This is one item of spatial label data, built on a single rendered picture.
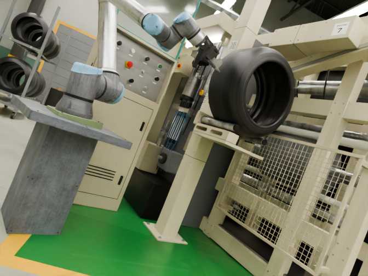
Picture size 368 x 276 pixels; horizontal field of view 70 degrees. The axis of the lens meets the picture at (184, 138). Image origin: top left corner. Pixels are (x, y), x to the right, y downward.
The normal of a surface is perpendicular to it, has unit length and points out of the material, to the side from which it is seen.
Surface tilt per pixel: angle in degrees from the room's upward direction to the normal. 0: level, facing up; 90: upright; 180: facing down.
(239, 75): 90
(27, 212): 90
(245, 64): 78
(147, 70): 90
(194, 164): 90
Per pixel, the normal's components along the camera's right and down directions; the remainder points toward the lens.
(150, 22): -0.34, -0.03
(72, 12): 0.20, 0.07
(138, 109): 0.51, 0.20
